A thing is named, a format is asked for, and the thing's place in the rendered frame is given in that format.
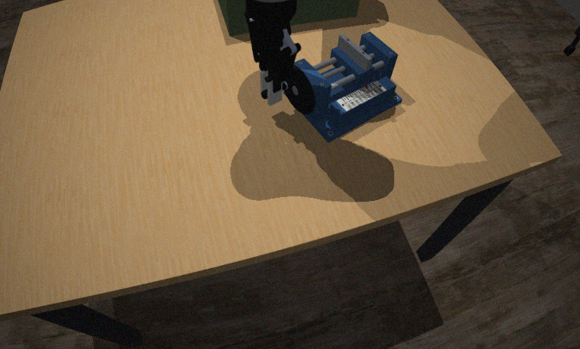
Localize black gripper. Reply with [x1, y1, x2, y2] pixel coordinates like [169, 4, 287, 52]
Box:
[245, 0, 301, 106]

